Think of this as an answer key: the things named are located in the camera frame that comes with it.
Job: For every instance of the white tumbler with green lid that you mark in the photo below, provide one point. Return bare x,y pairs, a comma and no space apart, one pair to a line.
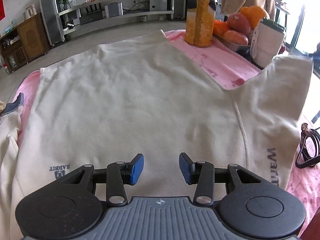
268,45

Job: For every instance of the dark red apple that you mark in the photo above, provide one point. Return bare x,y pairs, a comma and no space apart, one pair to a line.
238,23

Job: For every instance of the cream sweatshirt with navy trim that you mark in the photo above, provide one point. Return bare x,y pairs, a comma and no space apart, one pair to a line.
140,100

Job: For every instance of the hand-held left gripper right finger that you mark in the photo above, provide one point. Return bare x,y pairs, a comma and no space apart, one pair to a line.
185,168

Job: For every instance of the pale red apple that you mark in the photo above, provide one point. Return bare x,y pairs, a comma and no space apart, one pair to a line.
235,38

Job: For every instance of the wooden cabinet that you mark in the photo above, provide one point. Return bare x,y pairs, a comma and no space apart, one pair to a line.
30,37

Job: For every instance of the large orange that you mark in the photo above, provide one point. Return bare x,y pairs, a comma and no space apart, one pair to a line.
255,15

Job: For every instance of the small tangerine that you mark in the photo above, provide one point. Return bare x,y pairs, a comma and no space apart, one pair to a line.
220,28

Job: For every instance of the pink printed towel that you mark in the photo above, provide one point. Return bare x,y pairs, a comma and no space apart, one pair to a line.
225,65

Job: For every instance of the grey tower speaker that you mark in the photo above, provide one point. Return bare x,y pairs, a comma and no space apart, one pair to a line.
51,17
178,0

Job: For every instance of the white kettle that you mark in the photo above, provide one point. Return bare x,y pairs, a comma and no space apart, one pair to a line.
30,12

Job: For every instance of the red wall banner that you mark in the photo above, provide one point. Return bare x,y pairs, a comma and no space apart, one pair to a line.
2,8

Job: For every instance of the metal fruit tray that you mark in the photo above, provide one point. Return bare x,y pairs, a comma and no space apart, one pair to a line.
237,48

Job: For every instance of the black media receiver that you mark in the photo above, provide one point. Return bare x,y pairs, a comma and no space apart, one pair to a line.
92,20

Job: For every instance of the silver box speaker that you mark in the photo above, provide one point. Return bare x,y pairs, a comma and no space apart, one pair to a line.
113,10

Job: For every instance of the orange juice bottle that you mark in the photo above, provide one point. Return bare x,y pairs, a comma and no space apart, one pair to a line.
200,15

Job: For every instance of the black subwoofer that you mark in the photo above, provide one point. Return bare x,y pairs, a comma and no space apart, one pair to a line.
157,4

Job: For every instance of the grey TV stand shelf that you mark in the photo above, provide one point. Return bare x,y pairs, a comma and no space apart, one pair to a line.
120,15

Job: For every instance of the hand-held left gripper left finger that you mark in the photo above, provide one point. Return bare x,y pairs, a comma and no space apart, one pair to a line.
137,170

